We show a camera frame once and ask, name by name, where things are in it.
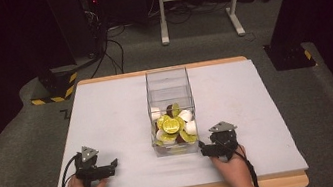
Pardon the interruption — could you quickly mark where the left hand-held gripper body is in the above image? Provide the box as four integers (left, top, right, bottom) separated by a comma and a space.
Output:
71, 142, 112, 187

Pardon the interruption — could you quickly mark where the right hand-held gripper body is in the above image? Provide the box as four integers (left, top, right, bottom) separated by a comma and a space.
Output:
207, 118, 244, 164

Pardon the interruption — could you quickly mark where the person's right hand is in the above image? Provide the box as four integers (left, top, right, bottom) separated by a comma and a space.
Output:
209, 143, 255, 187

